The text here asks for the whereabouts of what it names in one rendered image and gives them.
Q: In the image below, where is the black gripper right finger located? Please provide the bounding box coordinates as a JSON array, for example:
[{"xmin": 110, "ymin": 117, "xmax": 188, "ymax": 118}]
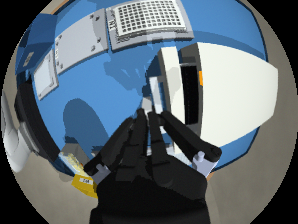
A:
[{"xmin": 146, "ymin": 96, "xmax": 222, "ymax": 188}]

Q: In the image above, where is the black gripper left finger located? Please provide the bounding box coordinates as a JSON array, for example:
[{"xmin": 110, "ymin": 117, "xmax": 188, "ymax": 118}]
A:
[{"xmin": 83, "ymin": 97, "xmax": 149, "ymax": 190}]

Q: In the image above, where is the blue open-top bin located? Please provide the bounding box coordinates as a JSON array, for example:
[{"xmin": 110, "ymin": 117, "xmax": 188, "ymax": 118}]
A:
[{"xmin": 15, "ymin": 13, "xmax": 58, "ymax": 75}]

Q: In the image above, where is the yellow open bin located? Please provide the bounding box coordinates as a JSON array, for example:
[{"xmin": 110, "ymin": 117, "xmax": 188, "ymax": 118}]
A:
[{"xmin": 71, "ymin": 174, "xmax": 98, "ymax": 199}]

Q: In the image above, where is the blue bench mat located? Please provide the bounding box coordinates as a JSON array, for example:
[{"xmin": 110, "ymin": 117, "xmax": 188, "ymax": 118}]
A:
[{"xmin": 26, "ymin": 0, "xmax": 266, "ymax": 160}]

